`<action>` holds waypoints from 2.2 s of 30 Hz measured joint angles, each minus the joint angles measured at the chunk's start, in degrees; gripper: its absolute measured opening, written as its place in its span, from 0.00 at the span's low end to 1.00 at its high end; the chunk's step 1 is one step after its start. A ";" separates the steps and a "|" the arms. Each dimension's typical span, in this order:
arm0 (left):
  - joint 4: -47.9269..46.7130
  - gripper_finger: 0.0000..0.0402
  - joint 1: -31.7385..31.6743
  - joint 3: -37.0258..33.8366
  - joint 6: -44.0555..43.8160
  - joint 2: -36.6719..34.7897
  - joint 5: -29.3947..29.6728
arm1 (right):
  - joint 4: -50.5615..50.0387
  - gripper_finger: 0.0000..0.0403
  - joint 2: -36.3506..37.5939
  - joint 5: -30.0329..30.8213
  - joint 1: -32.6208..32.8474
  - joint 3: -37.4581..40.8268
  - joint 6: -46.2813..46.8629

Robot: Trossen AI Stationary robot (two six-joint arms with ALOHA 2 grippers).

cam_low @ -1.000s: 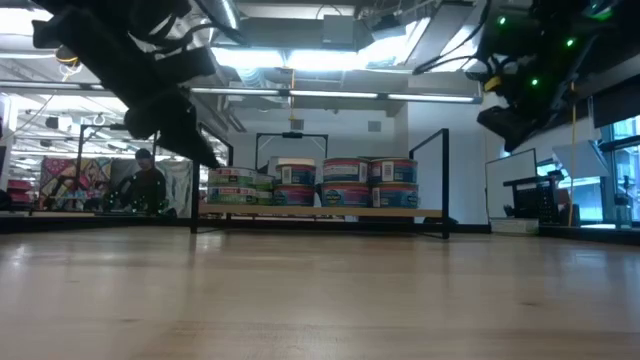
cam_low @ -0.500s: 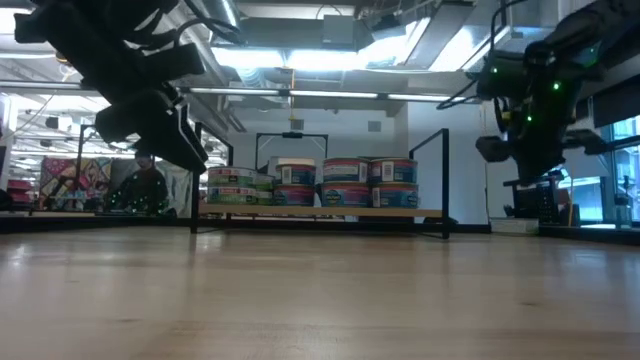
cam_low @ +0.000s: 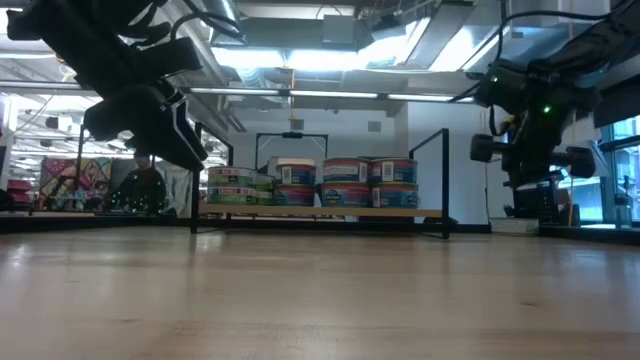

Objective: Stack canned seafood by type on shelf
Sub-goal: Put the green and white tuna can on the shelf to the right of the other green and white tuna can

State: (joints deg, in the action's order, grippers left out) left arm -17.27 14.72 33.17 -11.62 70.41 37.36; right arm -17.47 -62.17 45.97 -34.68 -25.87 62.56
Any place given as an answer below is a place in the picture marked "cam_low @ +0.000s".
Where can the window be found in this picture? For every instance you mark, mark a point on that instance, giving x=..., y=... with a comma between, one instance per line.
x=625, y=170

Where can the grey ceiling box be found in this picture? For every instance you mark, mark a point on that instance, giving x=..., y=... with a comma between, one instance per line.
x=339, y=30

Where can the long tube light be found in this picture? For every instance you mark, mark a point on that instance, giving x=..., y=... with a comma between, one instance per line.
x=332, y=94
x=235, y=91
x=422, y=97

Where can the black metal rig frame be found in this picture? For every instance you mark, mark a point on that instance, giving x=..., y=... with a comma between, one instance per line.
x=100, y=224

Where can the round silver duct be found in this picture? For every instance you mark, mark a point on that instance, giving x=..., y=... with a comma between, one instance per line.
x=225, y=10

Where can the person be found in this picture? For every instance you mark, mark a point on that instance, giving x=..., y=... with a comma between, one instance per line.
x=142, y=190

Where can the colourful patterned fabric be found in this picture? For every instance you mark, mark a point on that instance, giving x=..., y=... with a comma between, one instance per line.
x=75, y=180

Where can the rectangular silver duct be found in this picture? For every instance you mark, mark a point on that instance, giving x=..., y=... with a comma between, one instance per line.
x=440, y=35

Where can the small grey wall vent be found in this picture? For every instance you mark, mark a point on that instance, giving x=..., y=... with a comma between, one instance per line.
x=374, y=126
x=296, y=124

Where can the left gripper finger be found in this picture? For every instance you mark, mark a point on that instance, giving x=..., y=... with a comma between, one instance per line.
x=170, y=56

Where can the ceiling light panel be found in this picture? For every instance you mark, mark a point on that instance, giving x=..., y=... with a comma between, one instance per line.
x=300, y=59

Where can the white rectangular object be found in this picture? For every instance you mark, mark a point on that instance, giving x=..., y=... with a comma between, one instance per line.
x=292, y=160

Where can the black equipment box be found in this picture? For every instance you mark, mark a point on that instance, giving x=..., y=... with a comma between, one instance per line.
x=537, y=205

